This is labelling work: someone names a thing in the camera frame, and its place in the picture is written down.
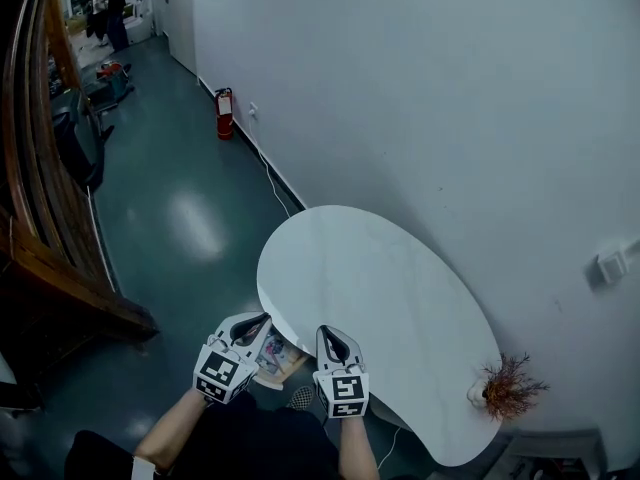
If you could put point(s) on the person's right forearm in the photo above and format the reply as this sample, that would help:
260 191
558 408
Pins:
356 448

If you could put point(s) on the person's dark plaid trousers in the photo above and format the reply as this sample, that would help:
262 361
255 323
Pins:
260 443

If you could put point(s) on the person's checkered shoe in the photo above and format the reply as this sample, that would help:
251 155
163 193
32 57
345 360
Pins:
301 397

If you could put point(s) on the floral printed packet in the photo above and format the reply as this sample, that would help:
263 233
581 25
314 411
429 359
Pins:
275 350

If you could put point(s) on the cream vase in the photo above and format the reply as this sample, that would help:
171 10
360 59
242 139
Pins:
476 393

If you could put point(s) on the person's left forearm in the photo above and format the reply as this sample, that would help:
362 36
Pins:
175 433

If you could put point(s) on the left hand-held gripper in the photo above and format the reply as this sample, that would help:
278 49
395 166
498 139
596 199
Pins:
220 373

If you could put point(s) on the wooden tray with items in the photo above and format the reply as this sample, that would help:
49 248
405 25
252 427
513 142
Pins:
280 368

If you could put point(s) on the wooden staircase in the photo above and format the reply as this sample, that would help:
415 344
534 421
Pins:
45 193

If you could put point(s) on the white wall socket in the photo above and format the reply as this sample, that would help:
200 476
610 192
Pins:
253 109

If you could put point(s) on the white wall conduit box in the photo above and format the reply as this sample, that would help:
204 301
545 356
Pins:
611 263

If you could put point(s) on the grey shelf unit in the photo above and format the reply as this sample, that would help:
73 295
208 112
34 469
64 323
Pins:
550 455

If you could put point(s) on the person's black striped shirt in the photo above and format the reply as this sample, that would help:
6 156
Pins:
100 460

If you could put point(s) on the red fire extinguisher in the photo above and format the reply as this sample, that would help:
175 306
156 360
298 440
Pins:
224 113

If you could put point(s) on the reddish dried plant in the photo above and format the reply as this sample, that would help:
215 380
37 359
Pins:
510 385

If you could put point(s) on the dark grey machine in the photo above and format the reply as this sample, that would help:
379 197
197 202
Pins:
77 138

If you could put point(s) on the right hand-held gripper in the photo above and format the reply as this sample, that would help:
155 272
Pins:
342 393

